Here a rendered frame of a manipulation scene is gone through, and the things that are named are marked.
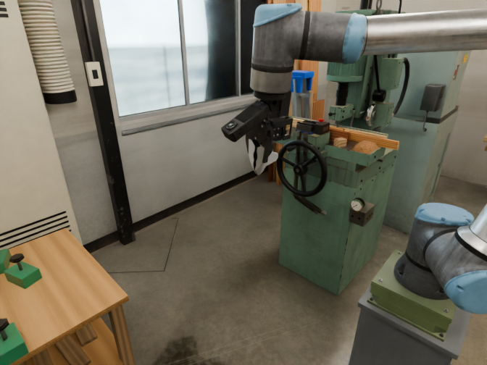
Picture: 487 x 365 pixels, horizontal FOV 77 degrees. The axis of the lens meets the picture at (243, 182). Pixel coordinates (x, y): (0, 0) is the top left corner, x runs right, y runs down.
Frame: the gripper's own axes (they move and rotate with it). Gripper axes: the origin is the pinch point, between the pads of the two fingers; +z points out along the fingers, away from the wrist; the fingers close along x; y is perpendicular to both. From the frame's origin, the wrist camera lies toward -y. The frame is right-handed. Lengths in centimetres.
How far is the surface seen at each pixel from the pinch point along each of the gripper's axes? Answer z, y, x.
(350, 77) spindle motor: -7, 88, 41
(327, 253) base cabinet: 87, 77, 22
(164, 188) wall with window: 100, 33, 153
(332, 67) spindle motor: -10, 85, 51
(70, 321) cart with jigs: 59, -50, 31
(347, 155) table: 26, 79, 27
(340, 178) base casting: 39, 79, 27
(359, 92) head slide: 2, 103, 44
